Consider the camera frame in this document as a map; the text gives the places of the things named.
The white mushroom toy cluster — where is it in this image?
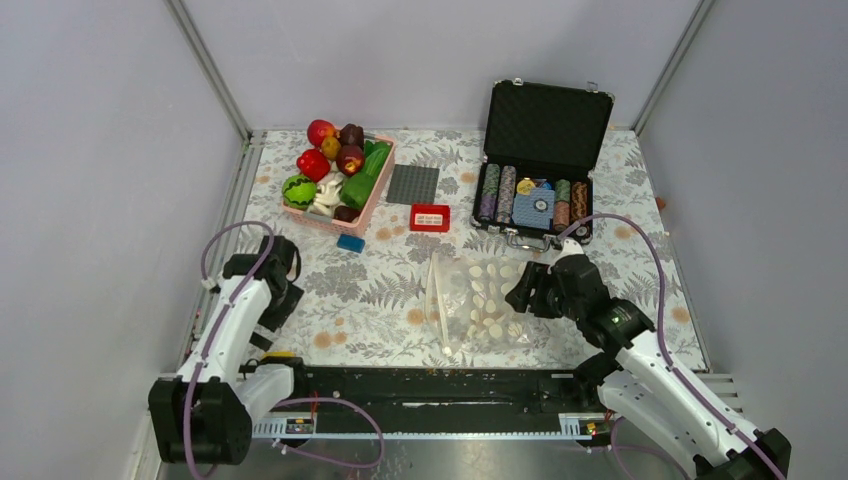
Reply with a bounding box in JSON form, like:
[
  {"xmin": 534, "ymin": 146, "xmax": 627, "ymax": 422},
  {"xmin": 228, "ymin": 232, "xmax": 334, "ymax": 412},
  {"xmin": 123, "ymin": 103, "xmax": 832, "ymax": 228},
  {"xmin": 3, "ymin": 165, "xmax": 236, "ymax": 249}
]
[{"xmin": 308, "ymin": 172, "xmax": 346, "ymax": 218}]

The clear zip top bag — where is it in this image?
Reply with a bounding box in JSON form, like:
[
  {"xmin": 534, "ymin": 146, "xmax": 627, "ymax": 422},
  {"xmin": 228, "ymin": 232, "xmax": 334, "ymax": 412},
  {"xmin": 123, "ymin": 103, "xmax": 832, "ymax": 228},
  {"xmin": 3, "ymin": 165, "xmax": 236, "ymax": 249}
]
[{"xmin": 424, "ymin": 253, "xmax": 533, "ymax": 356}]

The dark eggplant toy in basket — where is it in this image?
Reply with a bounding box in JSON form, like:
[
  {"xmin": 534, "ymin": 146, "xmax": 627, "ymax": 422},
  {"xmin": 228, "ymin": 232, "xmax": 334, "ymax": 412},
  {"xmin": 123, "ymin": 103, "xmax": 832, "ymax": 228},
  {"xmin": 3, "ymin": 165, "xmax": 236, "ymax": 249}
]
[{"xmin": 334, "ymin": 205, "xmax": 361, "ymax": 223}]

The dark grey lego baseplate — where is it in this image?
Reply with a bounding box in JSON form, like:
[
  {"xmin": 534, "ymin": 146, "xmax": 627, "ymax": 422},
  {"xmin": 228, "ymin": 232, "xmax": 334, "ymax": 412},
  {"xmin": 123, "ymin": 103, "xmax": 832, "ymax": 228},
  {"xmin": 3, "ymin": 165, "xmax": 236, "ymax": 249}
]
[{"xmin": 386, "ymin": 165, "xmax": 440, "ymax": 205}]

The black poker chip case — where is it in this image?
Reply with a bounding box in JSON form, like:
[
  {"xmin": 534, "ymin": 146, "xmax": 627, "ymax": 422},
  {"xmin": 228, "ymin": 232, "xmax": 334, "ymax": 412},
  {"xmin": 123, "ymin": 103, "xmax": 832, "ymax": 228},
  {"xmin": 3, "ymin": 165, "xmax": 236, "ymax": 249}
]
[{"xmin": 471, "ymin": 78, "xmax": 615, "ymax": 252}]

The red bell pepper toy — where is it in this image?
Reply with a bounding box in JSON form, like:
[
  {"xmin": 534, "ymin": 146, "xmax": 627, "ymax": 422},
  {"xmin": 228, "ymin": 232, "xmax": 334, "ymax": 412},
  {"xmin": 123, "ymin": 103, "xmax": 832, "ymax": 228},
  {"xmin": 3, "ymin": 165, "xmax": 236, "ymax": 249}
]
[{"xmin": 296, "ymin": 148, "xmax": 331, "ymax": 183}]

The blue lego brick near basket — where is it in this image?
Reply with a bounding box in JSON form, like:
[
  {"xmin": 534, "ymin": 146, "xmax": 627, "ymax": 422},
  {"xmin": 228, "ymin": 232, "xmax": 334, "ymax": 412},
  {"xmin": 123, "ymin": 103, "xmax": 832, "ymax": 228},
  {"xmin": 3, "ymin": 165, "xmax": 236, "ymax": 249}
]
[{"xmin": 336, "ymin": 234, "xmax": 366, "ymax": 254}]

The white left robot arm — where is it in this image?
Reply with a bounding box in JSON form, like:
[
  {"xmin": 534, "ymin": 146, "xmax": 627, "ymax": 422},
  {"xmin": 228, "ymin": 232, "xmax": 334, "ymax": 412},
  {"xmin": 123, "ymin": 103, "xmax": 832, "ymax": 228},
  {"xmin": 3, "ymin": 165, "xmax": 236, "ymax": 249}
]
[{"xmin": 148, "ymin": 236, "xmax": 311, "ymax": 465}]

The green bok choy toy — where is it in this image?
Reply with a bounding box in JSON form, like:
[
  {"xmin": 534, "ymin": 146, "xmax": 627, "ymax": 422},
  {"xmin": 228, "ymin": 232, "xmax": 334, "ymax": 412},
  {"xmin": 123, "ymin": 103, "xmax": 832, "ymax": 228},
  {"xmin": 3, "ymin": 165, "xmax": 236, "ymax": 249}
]
[{"xmin": 362, "ymin": 140, "xmax": 393, "ymax": 179}]

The green watermelon toy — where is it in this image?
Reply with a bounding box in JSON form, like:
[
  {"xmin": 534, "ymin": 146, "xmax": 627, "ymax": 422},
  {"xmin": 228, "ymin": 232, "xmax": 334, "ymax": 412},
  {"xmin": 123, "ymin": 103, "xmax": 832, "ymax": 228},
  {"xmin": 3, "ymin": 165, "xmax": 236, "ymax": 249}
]
[{"xmin": 281, "ymin": 174, "xmax": 317, "ymax": 211}]

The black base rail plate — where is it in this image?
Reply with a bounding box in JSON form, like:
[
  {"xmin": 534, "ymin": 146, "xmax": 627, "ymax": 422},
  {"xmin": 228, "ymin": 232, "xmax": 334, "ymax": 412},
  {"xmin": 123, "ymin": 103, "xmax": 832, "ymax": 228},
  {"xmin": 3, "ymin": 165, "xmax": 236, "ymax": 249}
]
[{"xmin": 272, "ymin": 358, "xmax": 607, "ymax": 439}]

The dark red apple toy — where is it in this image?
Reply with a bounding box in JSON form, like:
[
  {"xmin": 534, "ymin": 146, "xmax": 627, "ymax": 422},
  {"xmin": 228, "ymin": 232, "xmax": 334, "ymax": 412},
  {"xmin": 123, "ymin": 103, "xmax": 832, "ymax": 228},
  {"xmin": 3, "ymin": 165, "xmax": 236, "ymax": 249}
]
[{"xmin": 335, "ymin": 145, "xmax": 366, "ymax": 177}]

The yellow lemon toy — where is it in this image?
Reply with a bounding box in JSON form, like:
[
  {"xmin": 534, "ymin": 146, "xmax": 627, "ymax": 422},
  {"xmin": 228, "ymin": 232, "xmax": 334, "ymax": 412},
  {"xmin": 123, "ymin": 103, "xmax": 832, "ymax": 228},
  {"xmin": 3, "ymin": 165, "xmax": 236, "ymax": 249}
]
[{"xmin": 320, "ymin": 135, "xmax": 342, "ymax": 162}]

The pink plastic basket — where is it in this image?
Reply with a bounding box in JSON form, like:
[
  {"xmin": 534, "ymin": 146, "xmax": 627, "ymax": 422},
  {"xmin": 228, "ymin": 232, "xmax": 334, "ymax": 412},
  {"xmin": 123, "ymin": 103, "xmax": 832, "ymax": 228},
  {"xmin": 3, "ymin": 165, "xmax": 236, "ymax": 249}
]
[{"xmin": 281, "ymin": 119, "xmax": 396, "ymax": 237}]

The dark purple plum toy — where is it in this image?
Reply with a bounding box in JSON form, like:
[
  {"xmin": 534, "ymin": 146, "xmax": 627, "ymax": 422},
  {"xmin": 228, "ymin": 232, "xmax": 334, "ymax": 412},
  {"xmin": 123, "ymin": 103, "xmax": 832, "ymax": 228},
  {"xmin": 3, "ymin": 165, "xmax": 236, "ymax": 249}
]
[{"xmin": 337, "ymin": 123, "xmax": 365, "ymax": 149}]

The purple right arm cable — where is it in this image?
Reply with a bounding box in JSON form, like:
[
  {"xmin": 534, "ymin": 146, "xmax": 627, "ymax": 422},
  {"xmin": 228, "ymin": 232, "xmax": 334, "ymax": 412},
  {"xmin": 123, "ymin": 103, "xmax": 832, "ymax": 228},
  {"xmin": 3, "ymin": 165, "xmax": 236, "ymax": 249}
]
[{"xmin": 556, "ymin": 213, "xmax": 790, "ymax": 480}]

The blue playing card deck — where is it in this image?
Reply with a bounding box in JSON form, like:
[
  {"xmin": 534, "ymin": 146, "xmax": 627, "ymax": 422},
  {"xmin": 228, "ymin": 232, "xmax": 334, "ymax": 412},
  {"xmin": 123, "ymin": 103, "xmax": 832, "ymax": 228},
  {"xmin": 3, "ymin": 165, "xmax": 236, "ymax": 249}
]
[{"xmin": 511, "ymin": 188, "xmax": 555, "ymax": 230}]

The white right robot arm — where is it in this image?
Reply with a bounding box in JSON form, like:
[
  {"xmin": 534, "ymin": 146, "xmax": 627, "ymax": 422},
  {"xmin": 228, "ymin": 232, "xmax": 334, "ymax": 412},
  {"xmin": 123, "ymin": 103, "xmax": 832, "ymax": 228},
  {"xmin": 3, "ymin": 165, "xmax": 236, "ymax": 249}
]
[{"xmin": 505, "ymin": 254, "xmax": 792, "ymax": 479}]

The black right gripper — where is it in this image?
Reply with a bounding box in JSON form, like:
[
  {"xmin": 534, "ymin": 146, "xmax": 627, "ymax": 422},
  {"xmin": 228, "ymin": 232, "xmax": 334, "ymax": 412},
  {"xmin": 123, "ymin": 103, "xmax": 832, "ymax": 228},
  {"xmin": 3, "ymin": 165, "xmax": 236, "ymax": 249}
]
[{"xmin": 503, "ymin": 261, "xmax": 584, "ymax": 323}]

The red lego brick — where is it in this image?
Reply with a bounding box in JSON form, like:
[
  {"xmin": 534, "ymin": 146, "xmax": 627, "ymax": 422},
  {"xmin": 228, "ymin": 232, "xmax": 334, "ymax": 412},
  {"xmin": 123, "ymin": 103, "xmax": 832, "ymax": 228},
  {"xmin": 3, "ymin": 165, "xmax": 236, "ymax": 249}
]
[{"xmin": 409, "ymin": 204, "xmax": 451, "ymax": 233}]

